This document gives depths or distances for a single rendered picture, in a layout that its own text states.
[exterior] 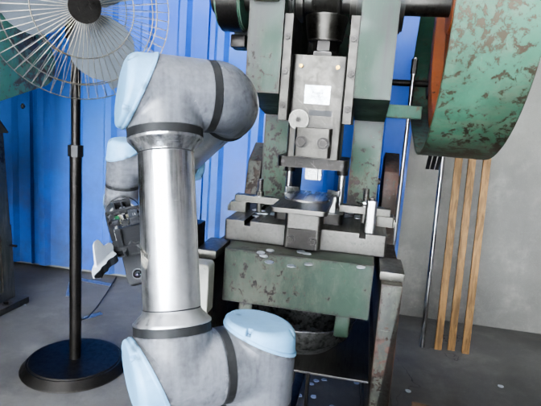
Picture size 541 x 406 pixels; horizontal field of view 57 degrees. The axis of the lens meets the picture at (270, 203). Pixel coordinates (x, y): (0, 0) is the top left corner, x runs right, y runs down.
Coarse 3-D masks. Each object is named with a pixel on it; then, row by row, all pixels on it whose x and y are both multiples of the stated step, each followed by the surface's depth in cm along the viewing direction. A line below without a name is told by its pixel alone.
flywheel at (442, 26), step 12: (444, 24) 161; (432, 36) 168; (444, 36) 161; (432, 48) 165; (444, 48) 161; (432, 60) 162; (444, 60) 158; (432, 72) 161; (432, 84) 159; (432, 96) 155; (432, 108) 150
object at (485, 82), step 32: (480, 0) 96; (512, 0) 95; (480, 32) 98; (512, 32) 97; (448, 64) 103; (480, 64) 102; (512, 64) 100; (416, 96) 195; (448, 96) 108; (480, 96) 106; (512, 96) 105; (416, 128) 166; (448, 128) 116; (480, 128) 114; (512, 128) 112
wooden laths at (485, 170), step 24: (456, 168) 222; (456, 192) 222; (480, 192) 221; (480, 216) 221; (432, 240) 225; (480, 240) 221; (432, 264) 226; (456, 264) 225; (456, 288) 225; (456, 312) 225
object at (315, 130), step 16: (304, 64) 135; (320, 64) 134; (336, 64) 134; (304, 80) 136; (320, 80) 135; (336, 80) 134; (304, 96) 136; (320, 96) 136; (336, 96) 135; (304, 112) 136; (320, 112) 136; (336, 112) 136; (288, 128) 139; (304, 128) 135; (320, 128) 134; (336, 128) 136; (288, 144) 139; (304, 144) 135; (320, 144) 133; (336, 144) 137
